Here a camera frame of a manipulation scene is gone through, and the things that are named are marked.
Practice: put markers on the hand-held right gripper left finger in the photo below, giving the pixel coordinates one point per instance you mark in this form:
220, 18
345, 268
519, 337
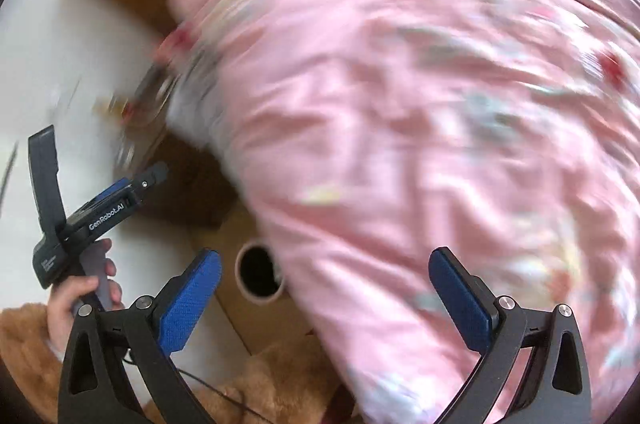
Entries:
190, 299

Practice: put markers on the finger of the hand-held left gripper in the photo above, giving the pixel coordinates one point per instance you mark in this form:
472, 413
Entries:
145, 179

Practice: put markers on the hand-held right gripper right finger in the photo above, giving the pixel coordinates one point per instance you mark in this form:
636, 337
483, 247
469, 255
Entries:
460, 299

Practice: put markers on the pink trash bin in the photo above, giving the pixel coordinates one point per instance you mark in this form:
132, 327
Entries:
257, 271

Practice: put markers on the person's left hand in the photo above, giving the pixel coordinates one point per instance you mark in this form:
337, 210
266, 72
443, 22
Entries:
65, 309

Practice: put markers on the wooden nightstand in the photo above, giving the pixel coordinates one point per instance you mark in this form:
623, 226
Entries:
190, 184

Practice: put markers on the clear drinking glass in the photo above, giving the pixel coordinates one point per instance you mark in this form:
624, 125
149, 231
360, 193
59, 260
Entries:
150, 99

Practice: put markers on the grey striped bed sheet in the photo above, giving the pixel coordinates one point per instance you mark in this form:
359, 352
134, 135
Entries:
195, 104

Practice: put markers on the pink red pillow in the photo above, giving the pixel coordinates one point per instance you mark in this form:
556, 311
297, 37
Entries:
172, 42

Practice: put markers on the pink floral duvet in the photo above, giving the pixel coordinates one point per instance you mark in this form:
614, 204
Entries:
400, 129

